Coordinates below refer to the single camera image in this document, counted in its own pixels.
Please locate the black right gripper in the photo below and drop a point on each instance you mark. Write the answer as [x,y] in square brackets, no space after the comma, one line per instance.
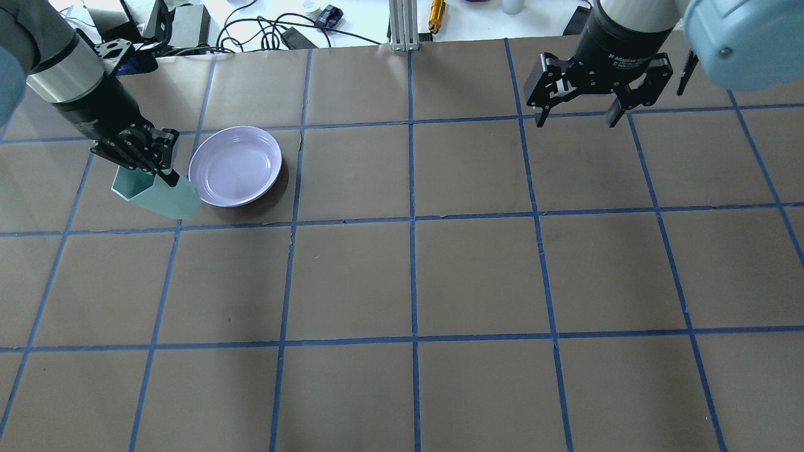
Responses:
[608,45]

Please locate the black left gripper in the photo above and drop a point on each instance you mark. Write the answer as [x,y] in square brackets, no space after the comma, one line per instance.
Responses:
[99,114]

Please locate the mint green faceted cup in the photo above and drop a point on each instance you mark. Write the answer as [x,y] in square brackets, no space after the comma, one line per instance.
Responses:
[150,192]

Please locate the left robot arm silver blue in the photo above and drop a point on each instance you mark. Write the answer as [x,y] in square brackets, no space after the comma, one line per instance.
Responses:
[41,51]

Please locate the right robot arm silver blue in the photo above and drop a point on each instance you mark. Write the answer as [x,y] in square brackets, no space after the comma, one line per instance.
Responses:
[741,45]

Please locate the lilac round plate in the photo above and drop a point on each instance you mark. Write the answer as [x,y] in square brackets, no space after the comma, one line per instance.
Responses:
[235,166]

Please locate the grey box on bench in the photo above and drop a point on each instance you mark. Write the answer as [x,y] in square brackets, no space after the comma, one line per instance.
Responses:
[190,26]

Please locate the black power adapter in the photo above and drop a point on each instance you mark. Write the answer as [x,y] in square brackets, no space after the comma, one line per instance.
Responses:
[294,40]

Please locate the yellow handled tool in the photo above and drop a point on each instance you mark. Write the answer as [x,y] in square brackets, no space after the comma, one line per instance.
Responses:
[436,16]

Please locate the aluminium frame post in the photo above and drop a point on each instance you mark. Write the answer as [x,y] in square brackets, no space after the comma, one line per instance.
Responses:
[403,24]

